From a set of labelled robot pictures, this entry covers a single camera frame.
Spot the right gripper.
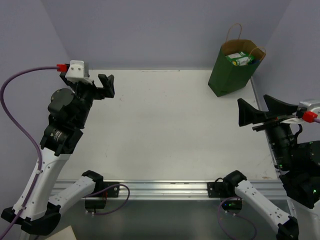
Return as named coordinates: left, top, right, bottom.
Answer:
left=238, top=93, right=302, bottom=169

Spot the green paper bag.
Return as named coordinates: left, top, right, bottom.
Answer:
left=208, top=35, right=266, bottom=97

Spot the green snack packet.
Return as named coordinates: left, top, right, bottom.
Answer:
left=225, top=51, right=255, bottom=66

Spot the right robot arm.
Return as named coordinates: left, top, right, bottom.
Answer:
left=222, top=94, right=320, bottom=240

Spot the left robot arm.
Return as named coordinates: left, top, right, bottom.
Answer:
left=1, top=73, right=115, bottom=236

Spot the beige board corner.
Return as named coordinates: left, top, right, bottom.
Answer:
left=34, top=225, right=77, bottom=240

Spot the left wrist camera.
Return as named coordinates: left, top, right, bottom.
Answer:
left=65, top=60, right=92, bottom=84

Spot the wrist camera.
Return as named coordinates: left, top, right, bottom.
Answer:
left=281, top=99, right=320, bottom=125
left=65, top=60, right=92, bottom=84

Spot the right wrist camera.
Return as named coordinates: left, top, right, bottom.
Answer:
left=281, top=99, right=320, bottom=125

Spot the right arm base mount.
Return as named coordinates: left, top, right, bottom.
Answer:
left=206, top=178, right=243, bottom=213

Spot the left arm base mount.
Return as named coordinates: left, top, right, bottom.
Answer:
left=84, top=186, right=119, bottom=213

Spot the aluminium mounting rail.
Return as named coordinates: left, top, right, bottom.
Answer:
left=49, top=180, right=288, bottom=201

